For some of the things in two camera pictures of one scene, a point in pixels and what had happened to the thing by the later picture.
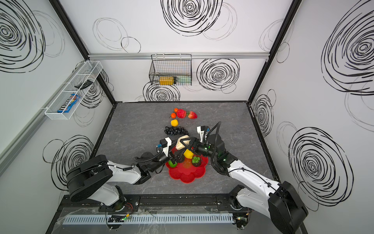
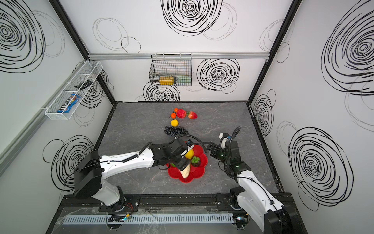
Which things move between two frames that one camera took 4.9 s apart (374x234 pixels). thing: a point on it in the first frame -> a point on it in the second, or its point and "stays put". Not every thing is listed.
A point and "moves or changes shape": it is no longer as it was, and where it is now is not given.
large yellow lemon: (188, 154) stays put
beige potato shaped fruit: (179, 145) moves or changes shape
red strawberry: (192, 115) stays put
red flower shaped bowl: (185, 171) stays put
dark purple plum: (196, 161) stays put
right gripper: (195, 141) -> (215, 148)
